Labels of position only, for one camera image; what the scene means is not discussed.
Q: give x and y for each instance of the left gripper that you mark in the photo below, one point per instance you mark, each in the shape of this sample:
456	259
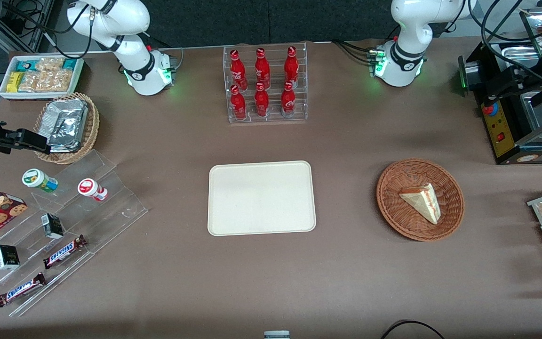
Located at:
531	79

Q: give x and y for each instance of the triangular sandwich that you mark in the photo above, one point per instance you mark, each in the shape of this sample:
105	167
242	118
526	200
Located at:
421	200

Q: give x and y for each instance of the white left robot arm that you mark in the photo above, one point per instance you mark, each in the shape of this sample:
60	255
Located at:
407	33

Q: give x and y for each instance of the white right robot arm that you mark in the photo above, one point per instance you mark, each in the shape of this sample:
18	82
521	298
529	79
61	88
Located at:
134	28

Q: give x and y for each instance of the light wicker basket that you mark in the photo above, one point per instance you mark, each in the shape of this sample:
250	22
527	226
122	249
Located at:
91	132

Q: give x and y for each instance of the brown round wicker basket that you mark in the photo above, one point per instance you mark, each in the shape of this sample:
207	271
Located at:
393	207

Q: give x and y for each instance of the cream plastic tray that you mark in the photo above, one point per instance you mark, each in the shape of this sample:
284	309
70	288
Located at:
261	197

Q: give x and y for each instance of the green lid snack cup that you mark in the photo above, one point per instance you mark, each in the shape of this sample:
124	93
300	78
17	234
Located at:
35	179

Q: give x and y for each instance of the black food warmer cabinet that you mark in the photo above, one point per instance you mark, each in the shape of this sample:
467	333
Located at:
504	136

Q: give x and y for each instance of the silver foil pouch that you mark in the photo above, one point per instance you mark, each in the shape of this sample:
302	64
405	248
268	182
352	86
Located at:
66	110
66	136

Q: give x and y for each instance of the white rectangular snack bin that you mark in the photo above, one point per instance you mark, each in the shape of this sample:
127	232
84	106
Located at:
40	95

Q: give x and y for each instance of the yellow snack packet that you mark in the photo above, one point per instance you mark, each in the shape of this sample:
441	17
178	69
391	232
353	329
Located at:
14	82

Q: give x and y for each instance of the clear bag of crackers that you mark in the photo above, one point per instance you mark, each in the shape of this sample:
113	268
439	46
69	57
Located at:
29	82
50	64
54	81

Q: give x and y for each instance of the teal snack packet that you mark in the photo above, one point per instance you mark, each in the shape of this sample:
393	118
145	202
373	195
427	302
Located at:
69	64
24	66

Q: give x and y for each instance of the red lid snack cup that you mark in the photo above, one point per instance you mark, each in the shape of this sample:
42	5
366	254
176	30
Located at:
88	188

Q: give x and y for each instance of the small black carton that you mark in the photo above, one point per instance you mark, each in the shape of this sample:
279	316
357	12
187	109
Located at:
6	257
53	226

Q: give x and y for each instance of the brown Snickers bar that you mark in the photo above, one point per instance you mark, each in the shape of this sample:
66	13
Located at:
20	289
64	252

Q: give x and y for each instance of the clear acrylic stepped shelf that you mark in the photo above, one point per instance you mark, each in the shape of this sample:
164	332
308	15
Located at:
106	221

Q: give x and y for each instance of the black equipment rack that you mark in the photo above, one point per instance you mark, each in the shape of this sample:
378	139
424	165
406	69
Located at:
26	23

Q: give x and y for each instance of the red cola bottle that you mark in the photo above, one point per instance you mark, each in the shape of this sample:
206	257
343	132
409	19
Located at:
237	70
291	66
238	106
261	103
288	101
262	68

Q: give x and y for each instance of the clear acrylic bottle rack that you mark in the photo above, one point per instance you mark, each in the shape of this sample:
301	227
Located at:
273	117

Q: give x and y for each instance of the grey device edge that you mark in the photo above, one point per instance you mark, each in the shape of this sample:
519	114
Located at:
276	334

